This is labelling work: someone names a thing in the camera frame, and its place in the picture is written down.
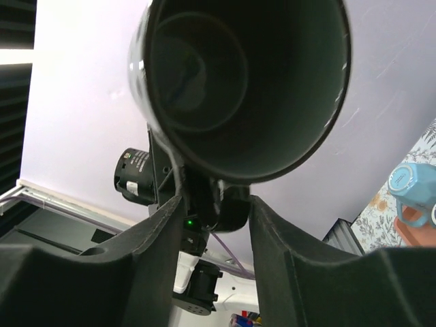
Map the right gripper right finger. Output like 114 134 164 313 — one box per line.
249 196 435 326

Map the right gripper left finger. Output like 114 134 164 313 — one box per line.
1 196 184 326

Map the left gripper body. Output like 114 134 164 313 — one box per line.
114 122 225 236

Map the black glossy mug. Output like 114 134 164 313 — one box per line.
127 0 353 234

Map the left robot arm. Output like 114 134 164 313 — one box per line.
114 131 259 315

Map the salmon pink tray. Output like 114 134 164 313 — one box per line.
394 206 436 247

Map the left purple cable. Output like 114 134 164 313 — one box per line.
209 231 256 279

